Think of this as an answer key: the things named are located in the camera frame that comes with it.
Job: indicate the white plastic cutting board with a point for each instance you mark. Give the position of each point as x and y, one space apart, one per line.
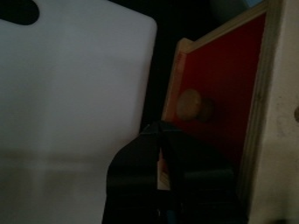
70 87

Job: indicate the light wooden drawer box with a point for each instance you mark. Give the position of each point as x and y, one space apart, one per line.
277 122

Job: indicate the red drawer with wooden knob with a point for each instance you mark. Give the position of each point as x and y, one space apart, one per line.
222 67

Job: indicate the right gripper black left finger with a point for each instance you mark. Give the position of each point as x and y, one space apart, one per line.
132 180

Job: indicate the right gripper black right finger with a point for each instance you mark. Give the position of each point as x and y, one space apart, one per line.
202 186

